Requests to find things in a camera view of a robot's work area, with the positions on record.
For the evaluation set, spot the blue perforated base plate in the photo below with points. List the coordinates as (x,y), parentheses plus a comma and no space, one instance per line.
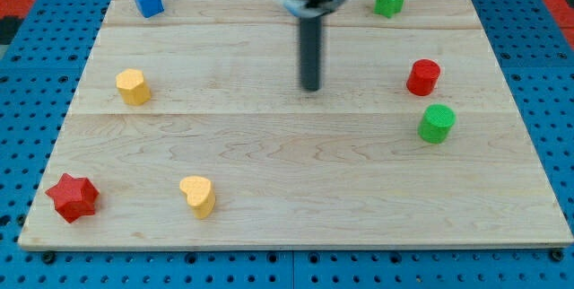
(39,73)

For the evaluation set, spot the green cylinder block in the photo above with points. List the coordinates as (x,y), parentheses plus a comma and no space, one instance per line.
(436,122)

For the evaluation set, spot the light wooden board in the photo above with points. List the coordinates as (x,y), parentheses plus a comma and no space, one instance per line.
(339,169)

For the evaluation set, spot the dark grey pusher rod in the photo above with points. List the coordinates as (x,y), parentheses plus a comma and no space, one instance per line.
(310,53)

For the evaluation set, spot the blue cube block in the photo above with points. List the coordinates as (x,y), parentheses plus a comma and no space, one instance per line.
(149,8)

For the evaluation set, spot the red cylinder block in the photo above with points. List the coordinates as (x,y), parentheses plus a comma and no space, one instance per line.
(423,77)

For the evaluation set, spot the green star block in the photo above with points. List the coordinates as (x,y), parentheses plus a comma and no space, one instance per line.
(388,8)

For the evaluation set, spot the red star block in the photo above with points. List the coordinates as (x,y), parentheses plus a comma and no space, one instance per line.
(73,197)

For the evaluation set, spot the yellow heart block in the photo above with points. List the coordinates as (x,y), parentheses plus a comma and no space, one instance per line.
(199,194)

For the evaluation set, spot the yellow hexagon block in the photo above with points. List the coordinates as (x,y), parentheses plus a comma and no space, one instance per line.
(133,87)

